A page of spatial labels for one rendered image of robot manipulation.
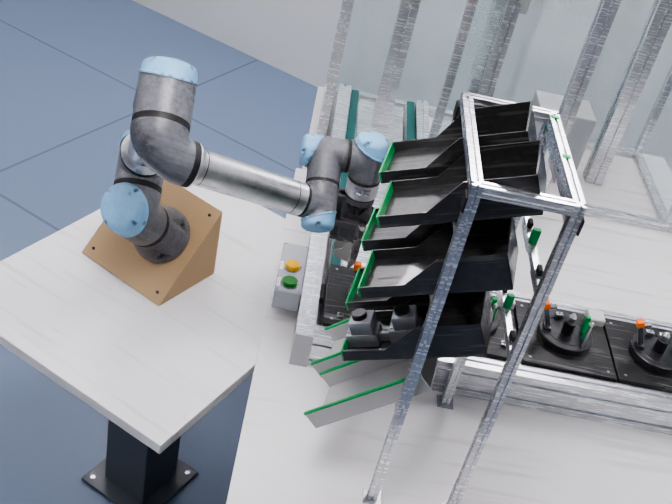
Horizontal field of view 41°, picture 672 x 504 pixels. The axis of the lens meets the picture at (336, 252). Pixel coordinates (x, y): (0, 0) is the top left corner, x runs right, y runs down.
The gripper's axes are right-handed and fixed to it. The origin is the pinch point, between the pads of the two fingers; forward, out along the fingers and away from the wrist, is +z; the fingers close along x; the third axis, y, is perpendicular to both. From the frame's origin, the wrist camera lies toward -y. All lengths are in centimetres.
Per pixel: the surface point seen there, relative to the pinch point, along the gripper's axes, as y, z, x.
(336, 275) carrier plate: 2.4, 10.0, -7.3
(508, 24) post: -23, -60, -18
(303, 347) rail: 7.9, 14.8, 17.0
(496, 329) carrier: -39.2, 9.0, 3.4
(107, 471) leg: 58, 102, -6
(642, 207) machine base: -104, 21, -95
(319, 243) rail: 7.9, 11.7, -22.2
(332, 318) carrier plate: 2.3, 9.8, 10.2
